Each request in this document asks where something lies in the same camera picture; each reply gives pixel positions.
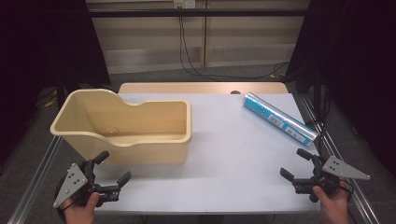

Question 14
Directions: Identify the blue cling film box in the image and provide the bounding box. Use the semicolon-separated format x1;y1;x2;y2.
243;91;319;147

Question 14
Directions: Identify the white wall socket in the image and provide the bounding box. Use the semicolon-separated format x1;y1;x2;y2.
173;0;197;9

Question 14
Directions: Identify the white table mat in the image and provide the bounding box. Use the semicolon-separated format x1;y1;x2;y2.
92;92;322;216

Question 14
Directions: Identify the person's left hand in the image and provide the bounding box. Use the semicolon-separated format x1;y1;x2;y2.
63;191;101;224

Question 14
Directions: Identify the person's right hand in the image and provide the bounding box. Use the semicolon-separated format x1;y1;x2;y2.
312;181;353;224

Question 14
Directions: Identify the black horizontal bar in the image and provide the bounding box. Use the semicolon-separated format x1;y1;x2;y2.
88;7;310;19

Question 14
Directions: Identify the black curtain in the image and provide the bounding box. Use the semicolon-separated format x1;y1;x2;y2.
0;0;112;166
284;0;396;180

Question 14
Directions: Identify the aluminium frame rail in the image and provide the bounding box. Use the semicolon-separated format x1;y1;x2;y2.
297;92;381;224
7;135;64;224

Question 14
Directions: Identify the beige plastic bin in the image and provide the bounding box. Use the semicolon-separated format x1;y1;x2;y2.
49;89;192;165

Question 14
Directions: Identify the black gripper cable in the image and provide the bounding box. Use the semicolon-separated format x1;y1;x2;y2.
53;175;78;220
338;177;355;202

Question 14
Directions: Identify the black floor cable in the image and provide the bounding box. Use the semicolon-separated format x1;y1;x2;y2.
178;15;291;80

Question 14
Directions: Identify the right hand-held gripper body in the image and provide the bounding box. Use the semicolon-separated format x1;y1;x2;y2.
291;154;372;203

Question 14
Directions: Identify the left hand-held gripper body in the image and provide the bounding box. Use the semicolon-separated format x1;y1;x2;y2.
52;160;121;209

